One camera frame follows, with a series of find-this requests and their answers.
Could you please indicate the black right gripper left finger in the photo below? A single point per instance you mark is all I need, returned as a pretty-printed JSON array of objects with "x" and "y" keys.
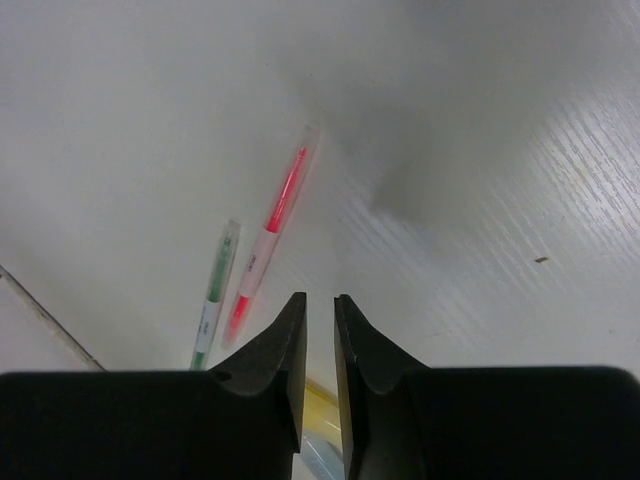
[{"x": 241, "y": 419}]

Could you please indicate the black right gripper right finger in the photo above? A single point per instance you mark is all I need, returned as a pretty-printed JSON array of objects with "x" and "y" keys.
[{"x": 401, "y": 419}]

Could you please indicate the green pen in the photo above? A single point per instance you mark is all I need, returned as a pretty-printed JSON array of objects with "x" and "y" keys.
[{"x": 216, "y": 290}]

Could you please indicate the red pen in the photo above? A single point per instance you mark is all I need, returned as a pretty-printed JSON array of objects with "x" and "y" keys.
[{"x": 266, "y": 241}]

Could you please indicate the yellow highlighter marker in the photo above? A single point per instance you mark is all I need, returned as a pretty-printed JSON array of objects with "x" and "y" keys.
[{"x": 321, "y": 413}]

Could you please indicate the blue highlighter marker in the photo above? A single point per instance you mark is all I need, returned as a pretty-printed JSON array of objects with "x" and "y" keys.
[{"x": 321, "y": 457}]

